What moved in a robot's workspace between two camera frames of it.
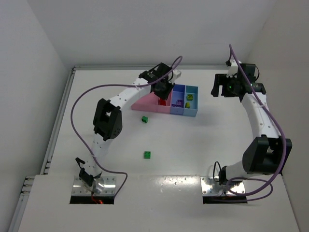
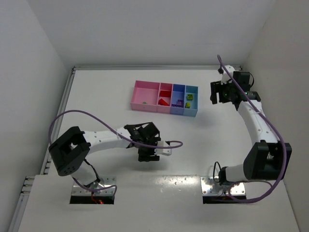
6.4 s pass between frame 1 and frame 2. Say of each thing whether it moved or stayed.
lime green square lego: stayed
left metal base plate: stayed
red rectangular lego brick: moved
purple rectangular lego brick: stayed
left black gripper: moved
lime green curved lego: stayed
